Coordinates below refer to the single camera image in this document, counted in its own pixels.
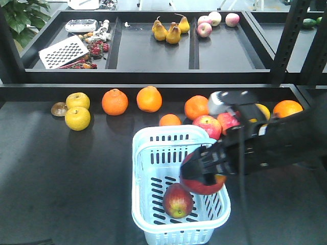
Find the white perforated plastic lid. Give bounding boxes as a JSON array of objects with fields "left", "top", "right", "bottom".
[{"left": 39, "top": 36, "right": 88, "bottom": 69}]

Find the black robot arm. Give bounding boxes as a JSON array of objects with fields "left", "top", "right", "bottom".
[{"left": 180, "top": 99, "right": 326, "bottom": 189}]

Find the brown mushroom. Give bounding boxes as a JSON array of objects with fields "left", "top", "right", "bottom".
[{"left": 51, "top": 102, "right": 68, "bottom": 117}]

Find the black wooden produce stand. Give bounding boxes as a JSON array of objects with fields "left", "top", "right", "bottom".
[{"left": 1, "top": 10, "right": 326, "bottom": 244}]

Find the yellow orange citrus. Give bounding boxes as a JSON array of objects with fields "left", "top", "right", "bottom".
[{"left": 249, "top": 103, "right": 270, "bottom": 123}]

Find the red cherry tomato cluster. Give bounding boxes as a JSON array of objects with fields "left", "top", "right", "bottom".
[{"left": 86, "top": 40, "right": 110, "bottom": 59}]

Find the light blue plastic basket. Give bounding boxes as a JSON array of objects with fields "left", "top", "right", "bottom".
[{"left": 131, "top": 125, "right": 231, "bottom": 244}]

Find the white electronic scale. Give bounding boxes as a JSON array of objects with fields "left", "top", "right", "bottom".
[{"left": 65, "top": 19, "right": 98, "bottom": 33}]

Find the pink apple right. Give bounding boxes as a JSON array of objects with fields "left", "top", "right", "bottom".
[{"left": 225, "top": 13, "right": 240, "bottom": 28}]

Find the brown yellow pear front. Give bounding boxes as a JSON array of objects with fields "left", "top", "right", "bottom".
[{"left": 166, "top": 22, "right": 181, "bottom": 44}]

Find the large orange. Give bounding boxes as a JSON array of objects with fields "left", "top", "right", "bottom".
[{"left": 273, "top": 100, "right": 303, "bottom": 118}]

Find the yellow apple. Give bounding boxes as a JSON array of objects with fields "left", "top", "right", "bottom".
[
  {"left": 65, "top": 92, "right": 90, "bottom": 109},
  {"left": 65, "top": 106, "right": 91, "bottom": 131}
]

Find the brown yellow pear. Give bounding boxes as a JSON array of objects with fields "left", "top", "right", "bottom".
[
  {"left": 175, "top": 13, "right": 190, "bottom": 34},
  {"left": 166, "top": 22, "right": 181, "bottom": 44},
  {"left": 152, "top": 16, "right": 168, "bottom": 41}
]

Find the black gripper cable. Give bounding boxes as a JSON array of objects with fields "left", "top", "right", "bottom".
[{"left": 236, "top": 112, "right": 251, "bottom": 245}]

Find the brown yellow pear left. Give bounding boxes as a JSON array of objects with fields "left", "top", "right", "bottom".
[{"left": 152, "top": 16, "right": 168, "bottom": 41}]

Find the bumpy orange tangelo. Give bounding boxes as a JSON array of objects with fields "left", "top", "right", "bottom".
[{"left": 102, "top": 88, "right": 128, "bottom": 116}]

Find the small orange behind basket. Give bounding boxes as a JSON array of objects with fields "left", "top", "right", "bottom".
[{"left": 159, "top": 114, "right": 182, "bottom": 126}]

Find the pink red striped apple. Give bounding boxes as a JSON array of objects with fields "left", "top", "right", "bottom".
[{"left": 192, "top": 115, "right": 222, "bottom": 140}]

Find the pink apple front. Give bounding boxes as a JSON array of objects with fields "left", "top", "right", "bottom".
[{"left": 197, "top": 22, "right": 212, "bottom": 38}]

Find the yellow apple rear left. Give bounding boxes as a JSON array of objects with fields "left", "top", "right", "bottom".
[{"left": 65, "top": 92, "right": 90, "bottom": 109}]

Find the brown yellow pear right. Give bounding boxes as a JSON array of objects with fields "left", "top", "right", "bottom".
[{"left": 175, "top": 13, "right": 190, "bottom": 34}]

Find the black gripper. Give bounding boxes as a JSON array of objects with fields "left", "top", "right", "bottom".
[{"left": 180, "top": 104, "right": 267, "bottom": 186}]

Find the orange centre back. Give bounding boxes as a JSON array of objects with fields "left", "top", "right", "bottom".
[{"left": 136, "top": 86, "right": 162, "bottom": 113}]

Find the green potted plant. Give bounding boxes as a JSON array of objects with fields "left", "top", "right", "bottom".
[{"left": 1, "top": 0, "right": 50, "bottom": 48}]

